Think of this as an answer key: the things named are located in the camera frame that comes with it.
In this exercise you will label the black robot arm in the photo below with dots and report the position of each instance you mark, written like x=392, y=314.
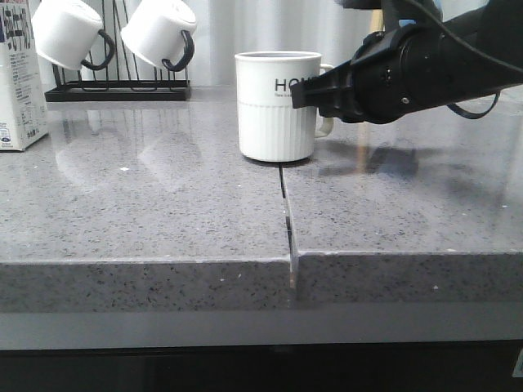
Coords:
x=485, y=44

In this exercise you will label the white mug black handle left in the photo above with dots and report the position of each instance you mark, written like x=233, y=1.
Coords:
x=65, y=31

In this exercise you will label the white mug black handle right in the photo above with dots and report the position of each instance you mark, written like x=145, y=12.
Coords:
x=161, y=34

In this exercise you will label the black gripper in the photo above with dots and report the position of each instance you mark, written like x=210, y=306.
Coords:
x=405, y=72

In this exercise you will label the white HOME ribbed cup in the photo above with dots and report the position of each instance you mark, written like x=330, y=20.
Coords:
x=270, y=129

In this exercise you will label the white blue milk carton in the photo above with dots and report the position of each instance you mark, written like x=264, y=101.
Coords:
x=23, y=104

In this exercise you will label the black wire mug rack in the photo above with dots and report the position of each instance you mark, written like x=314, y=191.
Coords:
x=126, y=78

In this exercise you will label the white mug black handle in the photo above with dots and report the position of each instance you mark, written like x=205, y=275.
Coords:
x=161, y=34
x=65, y=31

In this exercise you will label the wooden mug tree stand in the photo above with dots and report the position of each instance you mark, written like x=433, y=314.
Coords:
x=377, y=21

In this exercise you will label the dark cabinet drawer front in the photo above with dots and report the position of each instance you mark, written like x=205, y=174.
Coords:
x=435, y=366

